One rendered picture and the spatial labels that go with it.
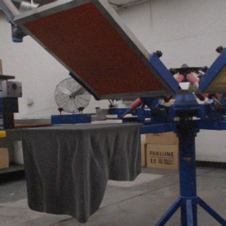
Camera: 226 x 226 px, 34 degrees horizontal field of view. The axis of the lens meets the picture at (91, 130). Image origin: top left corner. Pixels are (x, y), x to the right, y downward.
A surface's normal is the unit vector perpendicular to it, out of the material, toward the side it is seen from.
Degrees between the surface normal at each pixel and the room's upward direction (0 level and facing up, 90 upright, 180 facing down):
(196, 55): 90
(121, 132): 93
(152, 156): 90
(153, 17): 90
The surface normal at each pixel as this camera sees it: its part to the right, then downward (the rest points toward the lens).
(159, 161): -0.67, 0.07
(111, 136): 0.78, 0.07
